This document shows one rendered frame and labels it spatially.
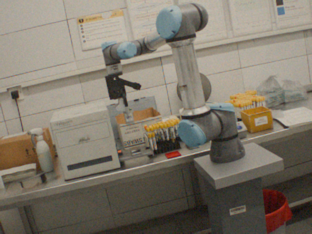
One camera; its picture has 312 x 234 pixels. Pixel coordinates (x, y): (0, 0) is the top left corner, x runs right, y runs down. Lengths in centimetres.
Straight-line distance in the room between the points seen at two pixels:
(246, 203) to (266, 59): 131
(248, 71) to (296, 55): 39
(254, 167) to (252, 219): 29
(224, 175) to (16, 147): 123
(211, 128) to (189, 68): 24
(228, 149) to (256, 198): 24
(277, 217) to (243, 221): 54
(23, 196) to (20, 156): 39
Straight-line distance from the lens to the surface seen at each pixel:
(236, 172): 151
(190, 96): 149
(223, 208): 166
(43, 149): 213
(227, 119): 159
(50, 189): 192
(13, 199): 196
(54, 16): 249
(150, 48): 181
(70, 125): 187
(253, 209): 172
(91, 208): 269
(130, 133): 220
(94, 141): 189
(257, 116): 209
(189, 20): 147
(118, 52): 177
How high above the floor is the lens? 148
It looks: 12 degrees down
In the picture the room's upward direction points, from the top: 11 degrees counter-clockwise
